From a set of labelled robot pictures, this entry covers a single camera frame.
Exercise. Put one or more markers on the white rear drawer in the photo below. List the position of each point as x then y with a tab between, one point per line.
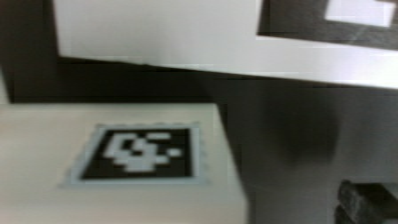
117	164

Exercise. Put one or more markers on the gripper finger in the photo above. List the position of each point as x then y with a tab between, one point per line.
366	203

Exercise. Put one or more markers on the marker tag sheet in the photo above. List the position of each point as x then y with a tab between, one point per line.
316	40

